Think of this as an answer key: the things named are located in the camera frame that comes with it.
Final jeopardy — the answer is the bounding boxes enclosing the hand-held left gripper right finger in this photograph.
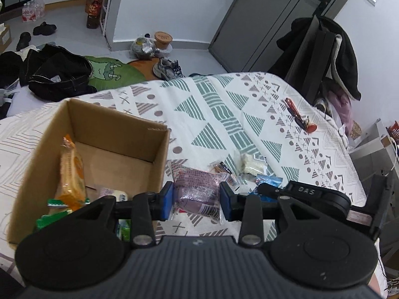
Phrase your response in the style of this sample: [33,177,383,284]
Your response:
[220,182,321,247]

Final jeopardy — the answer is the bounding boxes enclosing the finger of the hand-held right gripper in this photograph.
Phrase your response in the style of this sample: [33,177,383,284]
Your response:
[258,182,321,200]

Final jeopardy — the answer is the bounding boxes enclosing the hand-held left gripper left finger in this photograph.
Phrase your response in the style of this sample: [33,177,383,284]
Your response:
[73,182,173,248]

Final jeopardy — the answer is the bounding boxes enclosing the purple snack packet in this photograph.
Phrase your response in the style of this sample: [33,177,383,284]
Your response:
[172,166,230,225]

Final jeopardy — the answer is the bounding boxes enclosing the small white snack packet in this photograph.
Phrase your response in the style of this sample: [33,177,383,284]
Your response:
[100,187,129,202]

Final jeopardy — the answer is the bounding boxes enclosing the cardboard box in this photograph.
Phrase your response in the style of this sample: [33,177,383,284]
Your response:
[7,98,171,245]

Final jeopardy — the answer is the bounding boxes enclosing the orange cracker packet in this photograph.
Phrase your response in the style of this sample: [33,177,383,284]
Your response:
[54,134,87,211]

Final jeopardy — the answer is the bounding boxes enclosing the green-edged cracker packet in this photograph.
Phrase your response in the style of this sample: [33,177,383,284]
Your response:
[35,199,73,231]

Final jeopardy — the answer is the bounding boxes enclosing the clear orange snack packet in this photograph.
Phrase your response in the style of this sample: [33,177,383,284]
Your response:
[209,161,238,188]

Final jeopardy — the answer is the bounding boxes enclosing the blue snack packet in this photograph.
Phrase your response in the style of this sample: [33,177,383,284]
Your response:
[249,175,284,200]

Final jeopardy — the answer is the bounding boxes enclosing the light grey desk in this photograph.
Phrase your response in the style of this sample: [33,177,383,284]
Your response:
[349,120,399,194]

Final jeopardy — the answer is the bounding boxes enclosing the red scissors with keys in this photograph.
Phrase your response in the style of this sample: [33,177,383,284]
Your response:
[284,97,318,133]

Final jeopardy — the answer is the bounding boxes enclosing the wicker basket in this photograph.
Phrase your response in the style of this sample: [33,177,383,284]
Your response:
[349,121,363,139]

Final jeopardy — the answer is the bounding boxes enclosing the shoe under chair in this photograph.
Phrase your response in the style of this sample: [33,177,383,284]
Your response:
[313,97,333,118]

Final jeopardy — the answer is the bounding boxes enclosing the patterned bed blanket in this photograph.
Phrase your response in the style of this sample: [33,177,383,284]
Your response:
[0,72,368,256]

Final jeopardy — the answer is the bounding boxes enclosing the pink garment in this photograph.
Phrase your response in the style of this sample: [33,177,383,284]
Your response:
[330,90,353,129]

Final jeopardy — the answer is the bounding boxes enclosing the grey sneakers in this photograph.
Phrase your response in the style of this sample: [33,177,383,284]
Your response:
[152,57,183,80]

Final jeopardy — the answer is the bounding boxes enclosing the chair with dark jackets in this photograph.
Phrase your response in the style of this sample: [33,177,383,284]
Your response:
[277,16,362,101]

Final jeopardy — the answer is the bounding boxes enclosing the green cartoon floor mat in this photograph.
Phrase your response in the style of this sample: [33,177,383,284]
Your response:
[84,55,148,91]

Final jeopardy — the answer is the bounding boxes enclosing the crumpled foil bag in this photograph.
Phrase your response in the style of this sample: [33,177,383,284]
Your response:
[130,36,157,60]

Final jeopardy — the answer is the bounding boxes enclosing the orange lidded bowl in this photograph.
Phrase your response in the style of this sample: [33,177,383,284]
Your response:
[154,31,173,51]

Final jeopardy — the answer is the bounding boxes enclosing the black garment with white stitching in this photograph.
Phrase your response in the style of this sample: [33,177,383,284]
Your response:
[19,44,98,102]

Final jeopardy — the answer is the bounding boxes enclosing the grey door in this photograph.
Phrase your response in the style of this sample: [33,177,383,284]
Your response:
[208,0,365,73]

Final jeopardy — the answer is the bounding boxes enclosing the white narrow rack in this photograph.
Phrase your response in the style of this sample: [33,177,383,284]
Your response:
[99,0,118,50]

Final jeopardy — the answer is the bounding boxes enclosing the dark soda bottle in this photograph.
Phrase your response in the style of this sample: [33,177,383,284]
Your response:
[86,0,101,30]

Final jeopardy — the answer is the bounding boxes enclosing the black clothing pile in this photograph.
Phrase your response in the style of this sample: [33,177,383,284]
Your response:
[0,51,24,88]

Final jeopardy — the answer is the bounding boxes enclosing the black shoe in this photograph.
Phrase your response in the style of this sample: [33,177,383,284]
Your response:
[33,21,57,36]
[16,32,32,52]

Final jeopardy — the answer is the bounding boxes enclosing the small cardboard carton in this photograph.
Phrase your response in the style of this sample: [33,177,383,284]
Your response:
[0,24,12,54]

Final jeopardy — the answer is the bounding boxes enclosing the pack of water bottles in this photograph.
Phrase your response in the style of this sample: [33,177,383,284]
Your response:
[21,1,46,23]

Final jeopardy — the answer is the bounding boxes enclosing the black door handle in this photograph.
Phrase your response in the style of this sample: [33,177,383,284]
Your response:
[309,0,333,17]

